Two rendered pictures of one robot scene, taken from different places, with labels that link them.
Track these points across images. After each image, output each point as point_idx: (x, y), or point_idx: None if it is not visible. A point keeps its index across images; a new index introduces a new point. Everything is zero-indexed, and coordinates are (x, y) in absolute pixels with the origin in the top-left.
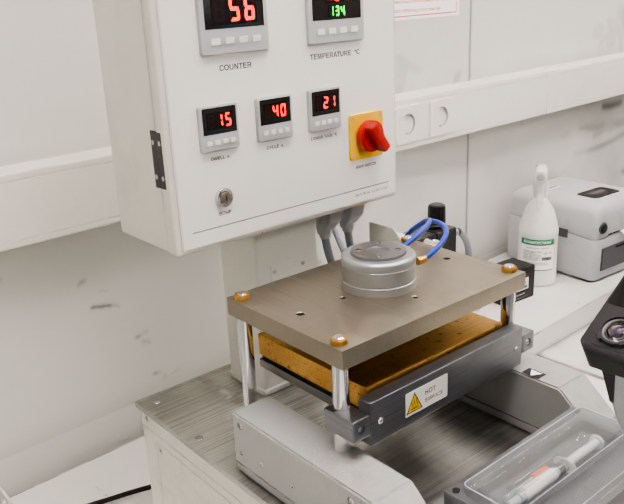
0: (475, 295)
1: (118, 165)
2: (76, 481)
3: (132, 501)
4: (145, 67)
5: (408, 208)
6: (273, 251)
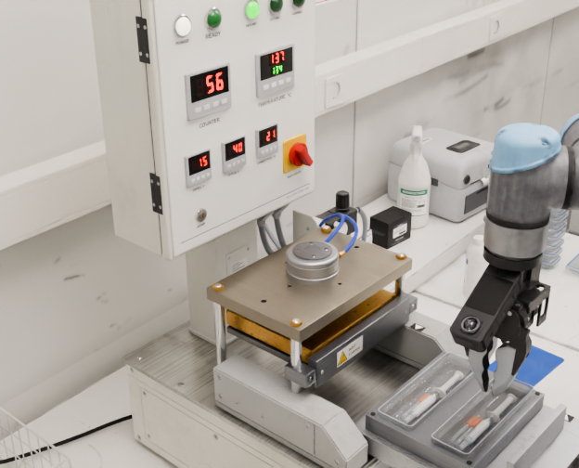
0: (379, 280)
1: (115, 188)
2: (61, 418)
3: (112, 430)
4: (148, 130)
5: None
6: (228, 243)
